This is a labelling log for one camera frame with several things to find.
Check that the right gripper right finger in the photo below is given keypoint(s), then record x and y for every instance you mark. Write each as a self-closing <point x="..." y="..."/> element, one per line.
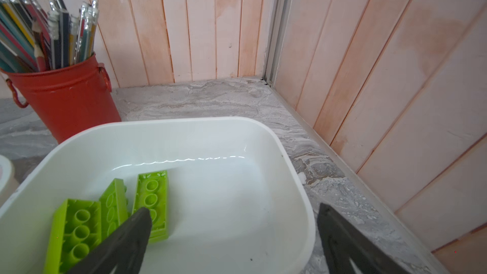
<point x="347" y="250"/>

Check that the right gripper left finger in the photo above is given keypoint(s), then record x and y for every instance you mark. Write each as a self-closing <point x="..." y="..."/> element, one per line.
<point x="123" y="250"/>

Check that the green lego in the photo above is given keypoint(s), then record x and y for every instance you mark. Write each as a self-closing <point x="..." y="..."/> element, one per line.
<point x="75" y="232"/>
<point x="114" y="207"/>
<point x="152" y="193"/>

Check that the right white bin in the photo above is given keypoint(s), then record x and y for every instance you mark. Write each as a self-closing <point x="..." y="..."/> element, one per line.
<point x="236" y="204"/>

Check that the white bin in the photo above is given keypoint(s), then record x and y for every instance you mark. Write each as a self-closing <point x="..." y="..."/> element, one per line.
<point x="8" y="183"/>
<point x="236" y="204"/>

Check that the middle white bin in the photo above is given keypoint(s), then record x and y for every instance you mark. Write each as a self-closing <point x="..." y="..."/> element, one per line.
<point x="8" y="183"/>

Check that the red pencil cup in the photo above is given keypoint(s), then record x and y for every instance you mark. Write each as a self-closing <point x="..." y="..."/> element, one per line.
<point x="67" y="100"/>

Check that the pencils bundle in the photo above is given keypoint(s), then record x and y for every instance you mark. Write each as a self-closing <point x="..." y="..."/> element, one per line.
<point x="38" y="40"/>

